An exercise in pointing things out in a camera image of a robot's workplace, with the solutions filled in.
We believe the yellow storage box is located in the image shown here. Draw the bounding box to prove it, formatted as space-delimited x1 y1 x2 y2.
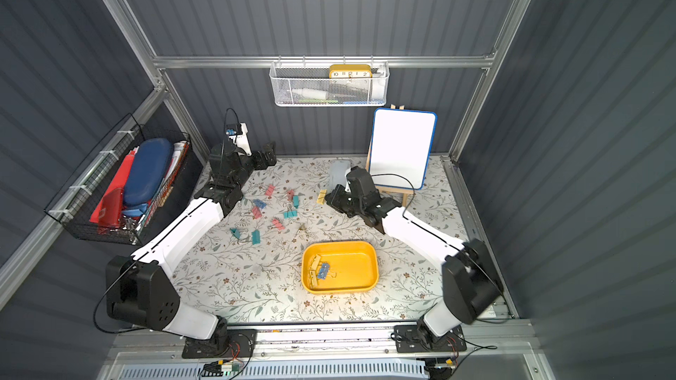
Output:
301 240 380 295

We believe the blue binder clip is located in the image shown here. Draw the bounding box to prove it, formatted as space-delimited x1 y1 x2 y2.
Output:
252 200 267 209
316 262 330 280

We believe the yellow binder clip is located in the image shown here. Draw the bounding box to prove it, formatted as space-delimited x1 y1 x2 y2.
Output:
309 254 321 277

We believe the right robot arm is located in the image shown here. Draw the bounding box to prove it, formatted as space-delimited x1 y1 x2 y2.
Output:
326 166 503 347

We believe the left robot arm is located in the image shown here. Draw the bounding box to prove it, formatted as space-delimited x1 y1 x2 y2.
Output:
100 129 277 341

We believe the pink binder clip top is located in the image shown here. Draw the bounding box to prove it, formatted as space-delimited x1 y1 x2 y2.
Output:
264 185 276 197

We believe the pink binder clip lower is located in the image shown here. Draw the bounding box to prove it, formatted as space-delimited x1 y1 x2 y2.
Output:
272 218 285 232

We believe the light blue plastic case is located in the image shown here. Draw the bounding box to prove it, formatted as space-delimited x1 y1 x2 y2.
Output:
327 160 352 193

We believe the wooden easel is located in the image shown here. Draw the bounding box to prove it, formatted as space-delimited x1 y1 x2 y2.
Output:
363 104 415 208

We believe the blue oval pouch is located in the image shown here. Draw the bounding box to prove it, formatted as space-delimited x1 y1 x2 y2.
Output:
123 138 174 208

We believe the yellow clock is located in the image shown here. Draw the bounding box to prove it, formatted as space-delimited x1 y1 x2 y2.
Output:
329 63 373 79

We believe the whiteboard with blue frame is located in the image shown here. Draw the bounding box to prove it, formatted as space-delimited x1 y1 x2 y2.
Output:
367 107 438 191

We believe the white wire wall basket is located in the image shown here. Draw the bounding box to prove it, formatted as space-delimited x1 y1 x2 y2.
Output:
269 60 390 107

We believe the black wire side basket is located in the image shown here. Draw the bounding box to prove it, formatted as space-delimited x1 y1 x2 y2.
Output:
45 117 192 246

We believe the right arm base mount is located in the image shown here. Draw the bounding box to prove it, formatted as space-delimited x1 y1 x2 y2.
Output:
390 325 468 354

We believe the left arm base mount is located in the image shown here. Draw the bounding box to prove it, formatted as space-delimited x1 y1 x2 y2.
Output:
181 328 258 359

